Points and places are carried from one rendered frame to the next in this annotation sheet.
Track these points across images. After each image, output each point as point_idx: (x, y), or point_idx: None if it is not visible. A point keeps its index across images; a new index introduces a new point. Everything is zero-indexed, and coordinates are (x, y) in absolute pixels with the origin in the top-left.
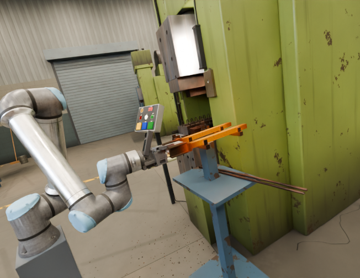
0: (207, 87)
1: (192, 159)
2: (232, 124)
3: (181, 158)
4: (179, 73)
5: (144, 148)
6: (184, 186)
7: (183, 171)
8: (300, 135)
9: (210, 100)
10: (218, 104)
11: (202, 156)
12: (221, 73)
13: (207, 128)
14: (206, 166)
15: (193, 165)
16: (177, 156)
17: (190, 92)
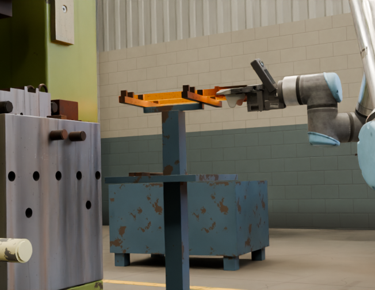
0: (61, 20)
1: (95, 176)
2: (92, 106)
3: (46, 192)
4: None
5: (272, 79)
6: (212, 177)
7: (38, 249)
8: None
9: (52, 48)
10: (69, 63)
11: (182, 133)
12: (84, 10)
13: (133, 96)
14: (183, 150)
15: (95, 193)
16: (16, 199)
17: (11, 6)
